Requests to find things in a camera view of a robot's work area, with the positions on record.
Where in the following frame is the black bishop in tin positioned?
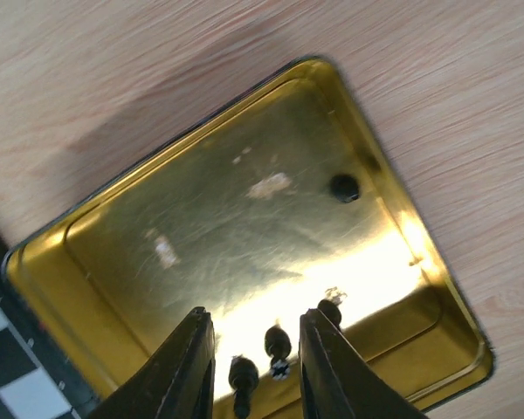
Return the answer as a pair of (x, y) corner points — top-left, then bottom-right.
(228, 356), (259, 419)

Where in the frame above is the gold metal tin tray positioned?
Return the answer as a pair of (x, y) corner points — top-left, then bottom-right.
(3, 56), (494, 418)

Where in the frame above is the black rook in tin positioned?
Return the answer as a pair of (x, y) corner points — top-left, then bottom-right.
(265, 326), (292, 381)

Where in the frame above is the black pawn in tin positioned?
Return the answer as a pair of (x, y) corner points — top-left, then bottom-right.
(329, 174), (360, 203)

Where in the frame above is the black white chessboard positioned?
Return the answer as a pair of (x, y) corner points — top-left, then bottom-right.
(0, 237), (100, 418)

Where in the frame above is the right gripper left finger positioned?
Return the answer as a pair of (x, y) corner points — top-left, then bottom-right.
(89, 306), (216, 419)

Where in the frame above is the black knight in tin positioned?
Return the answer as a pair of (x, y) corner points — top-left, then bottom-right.
(317, 299), (342, 330)

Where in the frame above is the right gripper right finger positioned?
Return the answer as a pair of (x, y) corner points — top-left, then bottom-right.
(299, 308), (426, 419)

